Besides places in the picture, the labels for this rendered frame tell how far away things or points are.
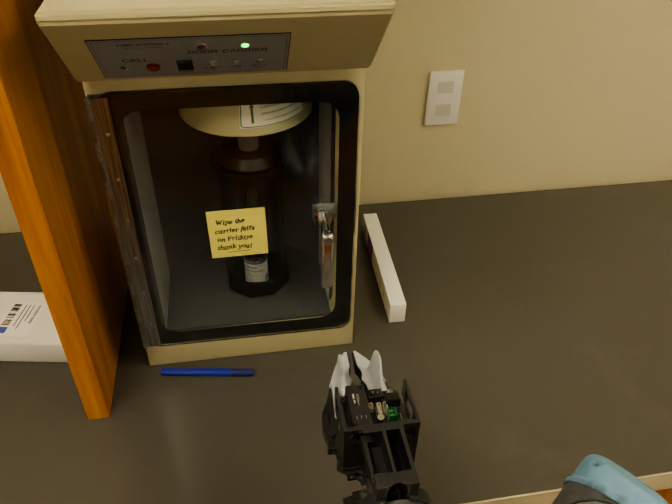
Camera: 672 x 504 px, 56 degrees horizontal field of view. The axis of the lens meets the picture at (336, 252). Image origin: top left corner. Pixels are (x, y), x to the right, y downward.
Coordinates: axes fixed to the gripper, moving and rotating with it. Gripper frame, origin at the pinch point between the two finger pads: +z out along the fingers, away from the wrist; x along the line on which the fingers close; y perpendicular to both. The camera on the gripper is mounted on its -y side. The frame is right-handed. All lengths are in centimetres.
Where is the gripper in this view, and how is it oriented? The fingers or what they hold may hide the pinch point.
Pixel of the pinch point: (351, 366)
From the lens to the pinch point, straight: 72.5
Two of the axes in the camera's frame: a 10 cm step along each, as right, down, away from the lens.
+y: 0.2, -7.9, -6.1
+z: -1.6, -6.0, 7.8
